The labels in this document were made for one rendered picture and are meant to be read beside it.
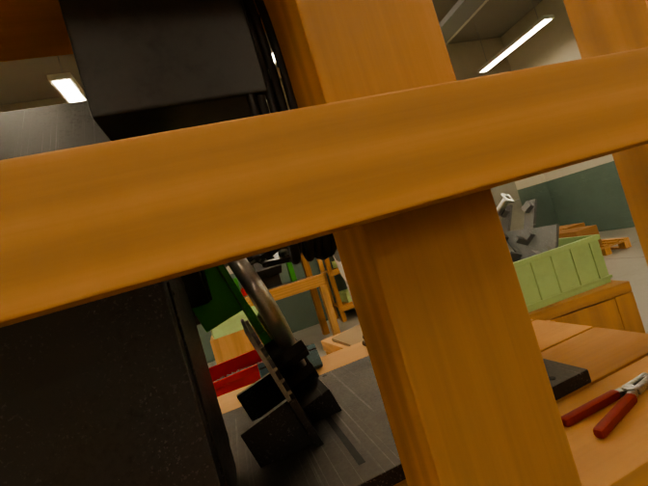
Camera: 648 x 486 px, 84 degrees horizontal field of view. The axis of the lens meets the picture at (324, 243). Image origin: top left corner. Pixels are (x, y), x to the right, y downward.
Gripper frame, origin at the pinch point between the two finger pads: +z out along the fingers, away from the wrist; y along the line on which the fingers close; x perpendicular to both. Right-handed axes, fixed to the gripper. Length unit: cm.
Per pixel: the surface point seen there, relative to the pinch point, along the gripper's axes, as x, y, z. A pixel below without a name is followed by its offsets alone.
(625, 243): -62, -398, -480
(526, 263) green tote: 7, -60, -80
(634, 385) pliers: 47, -13, -33
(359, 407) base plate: 23.5, -22.8, -3.8
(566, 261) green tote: 13, -65, -93
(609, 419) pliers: 47, -9, -24
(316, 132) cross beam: 25.6, 28.5, -6.8
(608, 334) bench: 40, -27, -48
